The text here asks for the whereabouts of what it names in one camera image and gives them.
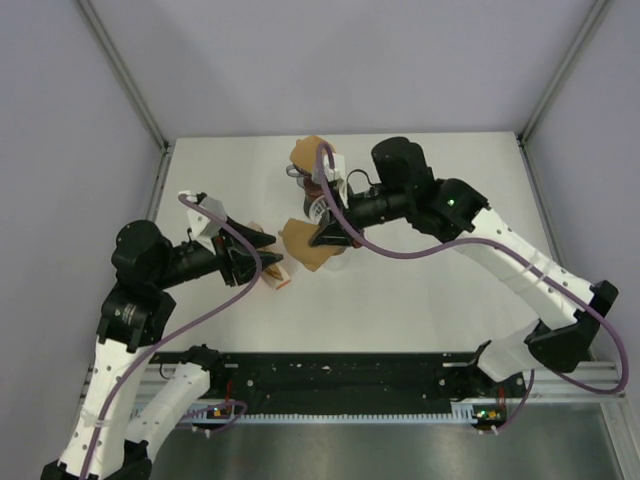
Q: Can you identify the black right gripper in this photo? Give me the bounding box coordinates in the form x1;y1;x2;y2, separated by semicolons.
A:
309;183;411;251

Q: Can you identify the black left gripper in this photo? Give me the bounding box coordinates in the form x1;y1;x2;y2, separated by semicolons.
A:
153;212;283;288

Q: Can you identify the brown paper coffee filter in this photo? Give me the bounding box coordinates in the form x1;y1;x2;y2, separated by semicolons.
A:
289;135;325;174

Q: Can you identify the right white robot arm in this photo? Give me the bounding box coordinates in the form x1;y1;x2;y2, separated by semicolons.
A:
309;137;619;396

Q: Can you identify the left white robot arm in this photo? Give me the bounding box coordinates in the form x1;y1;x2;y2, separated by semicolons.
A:
41;216;283;479

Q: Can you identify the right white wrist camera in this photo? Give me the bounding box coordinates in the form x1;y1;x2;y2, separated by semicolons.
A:
312;152;349;207

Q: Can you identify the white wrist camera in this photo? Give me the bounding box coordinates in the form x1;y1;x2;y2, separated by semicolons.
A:
178;191;227;253
312;152;349;207

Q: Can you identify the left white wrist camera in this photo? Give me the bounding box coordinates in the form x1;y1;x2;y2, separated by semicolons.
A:
178;191;227;253

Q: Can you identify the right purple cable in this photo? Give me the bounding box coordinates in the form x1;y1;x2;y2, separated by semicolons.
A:
315;142;630;435

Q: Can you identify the purple cable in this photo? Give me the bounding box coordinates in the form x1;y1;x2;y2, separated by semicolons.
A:
315;142;630;435
79;193;264;480

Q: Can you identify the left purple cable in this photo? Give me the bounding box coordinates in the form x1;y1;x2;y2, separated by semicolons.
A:
79;193;264;480

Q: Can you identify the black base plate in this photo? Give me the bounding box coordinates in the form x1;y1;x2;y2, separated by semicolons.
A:
207;352;525;415

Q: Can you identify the grey cable duct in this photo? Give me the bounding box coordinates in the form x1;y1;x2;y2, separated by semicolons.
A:
134;402;507;426

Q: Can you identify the aluminium frame rail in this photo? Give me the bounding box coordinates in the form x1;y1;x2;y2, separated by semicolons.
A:
73;0;170;152

